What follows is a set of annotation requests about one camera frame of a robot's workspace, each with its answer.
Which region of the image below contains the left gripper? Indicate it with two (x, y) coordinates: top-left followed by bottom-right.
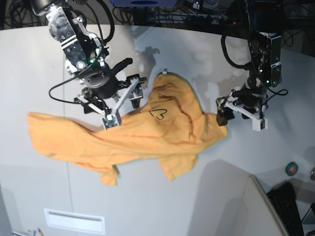
(216, 84), (267, 126)

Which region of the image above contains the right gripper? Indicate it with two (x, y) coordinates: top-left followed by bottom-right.
(80, 58), (143, 109)

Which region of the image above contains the orange t-shirt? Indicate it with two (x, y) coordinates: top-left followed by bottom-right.
(27, 74), (227, 186)

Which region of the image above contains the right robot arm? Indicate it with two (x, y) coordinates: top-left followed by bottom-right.
(31, 0), (147, 114)

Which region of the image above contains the green tape roll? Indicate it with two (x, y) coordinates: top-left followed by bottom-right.
(285, 162), (298, 177)

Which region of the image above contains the black keyboard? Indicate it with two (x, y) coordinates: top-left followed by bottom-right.
(267, 182), (304, 236)

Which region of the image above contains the metal knob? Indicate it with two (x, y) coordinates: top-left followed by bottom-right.
(310, 167), (315, 181)

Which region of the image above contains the white partition panel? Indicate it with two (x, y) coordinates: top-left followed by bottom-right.
(243, 175), (288, 236)

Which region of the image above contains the white recessed table tray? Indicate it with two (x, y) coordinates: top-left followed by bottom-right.
(44, 208), (106, 235)

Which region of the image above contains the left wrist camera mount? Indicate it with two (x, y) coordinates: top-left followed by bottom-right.
(224, 92), (268, 132)

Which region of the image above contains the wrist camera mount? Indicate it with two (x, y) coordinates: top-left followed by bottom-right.
(224, 92), (268, 132)
(74, 74), (148, 130)

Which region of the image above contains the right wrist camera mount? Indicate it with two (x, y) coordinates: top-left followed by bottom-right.
(74, 74), (148, 130)

